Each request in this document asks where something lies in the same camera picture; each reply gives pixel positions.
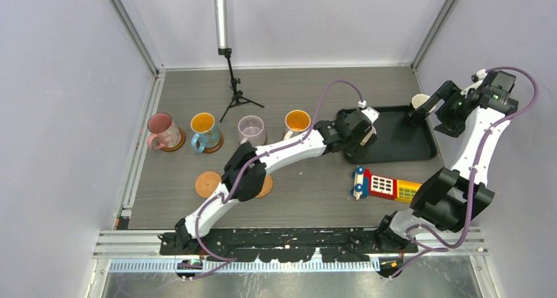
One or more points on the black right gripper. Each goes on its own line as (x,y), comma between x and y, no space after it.
(449,93)

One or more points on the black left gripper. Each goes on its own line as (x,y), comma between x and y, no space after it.
(349,151)

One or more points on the yellow mug white inside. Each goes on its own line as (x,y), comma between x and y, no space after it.
(369,138)

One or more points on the white mug orange inside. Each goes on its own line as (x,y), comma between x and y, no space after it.
(296,122)

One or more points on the lilac mug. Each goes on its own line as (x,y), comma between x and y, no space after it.
(251,129)

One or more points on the woven rattan round coaster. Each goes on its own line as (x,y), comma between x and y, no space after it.
(267,187)

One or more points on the brown wooden coaster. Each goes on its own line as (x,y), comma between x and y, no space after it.
(176,141)
(215,148)

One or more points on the blue mug yellow inside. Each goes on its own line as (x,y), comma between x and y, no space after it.
(206,131)

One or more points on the smooth orange round coaster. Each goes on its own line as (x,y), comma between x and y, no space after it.
(206,183)

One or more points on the pink floral mug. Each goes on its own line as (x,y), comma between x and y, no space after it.
(161,127)

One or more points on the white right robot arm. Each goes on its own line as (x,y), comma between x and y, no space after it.
(455,195)

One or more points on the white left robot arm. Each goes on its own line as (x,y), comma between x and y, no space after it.
(245,172)

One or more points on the black plastic tray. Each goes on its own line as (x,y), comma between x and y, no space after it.
(395,141)

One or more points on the toy block train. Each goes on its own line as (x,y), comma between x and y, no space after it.
(367,184)

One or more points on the silver microphone on tripod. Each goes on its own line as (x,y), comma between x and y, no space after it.
(223,49)

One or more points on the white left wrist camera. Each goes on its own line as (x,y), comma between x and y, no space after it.
(371,114)

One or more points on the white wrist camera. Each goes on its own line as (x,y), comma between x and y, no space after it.
(371,114)
(477,79)

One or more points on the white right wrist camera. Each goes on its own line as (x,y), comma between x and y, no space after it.
(477,79)

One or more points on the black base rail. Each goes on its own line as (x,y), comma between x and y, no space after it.
(286,245)

